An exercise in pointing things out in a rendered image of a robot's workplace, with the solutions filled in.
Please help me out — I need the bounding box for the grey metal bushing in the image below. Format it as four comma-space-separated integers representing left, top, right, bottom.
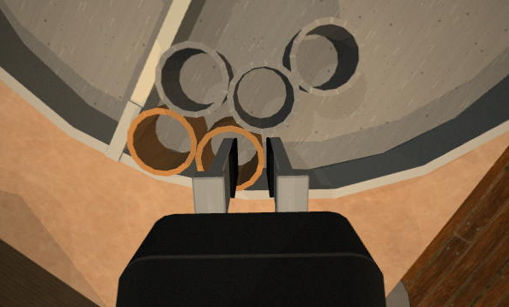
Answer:
227, 60, 300, 135
282, 17, 365, 97
155, 41, 234, 118

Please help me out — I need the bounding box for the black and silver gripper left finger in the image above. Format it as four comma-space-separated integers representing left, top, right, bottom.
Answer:
192, 138, 239, 213

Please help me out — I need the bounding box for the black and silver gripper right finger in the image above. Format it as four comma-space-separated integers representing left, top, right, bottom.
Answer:
266, 137, 309, 212

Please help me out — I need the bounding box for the bronze bushing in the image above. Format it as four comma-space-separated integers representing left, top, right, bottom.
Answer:
195, 116, 264, 191
127, 104, 208, 177

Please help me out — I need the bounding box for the grey round turning table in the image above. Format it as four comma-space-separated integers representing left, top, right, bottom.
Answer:
0, 0, 509, 200

